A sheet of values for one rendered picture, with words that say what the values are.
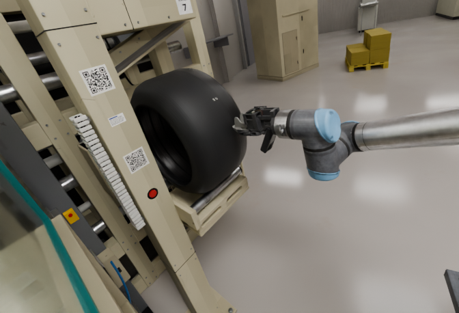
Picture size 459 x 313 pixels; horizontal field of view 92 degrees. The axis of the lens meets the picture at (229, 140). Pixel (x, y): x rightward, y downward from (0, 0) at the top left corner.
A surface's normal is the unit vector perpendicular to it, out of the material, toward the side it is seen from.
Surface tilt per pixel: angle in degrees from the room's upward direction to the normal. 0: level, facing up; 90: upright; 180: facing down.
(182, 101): 43
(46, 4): 90
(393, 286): 0
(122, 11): 90
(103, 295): 0
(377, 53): 90
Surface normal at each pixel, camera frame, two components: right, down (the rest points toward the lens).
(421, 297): -0.20, -0.86
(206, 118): 0.56, -0.26
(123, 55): 0.74, 0.18
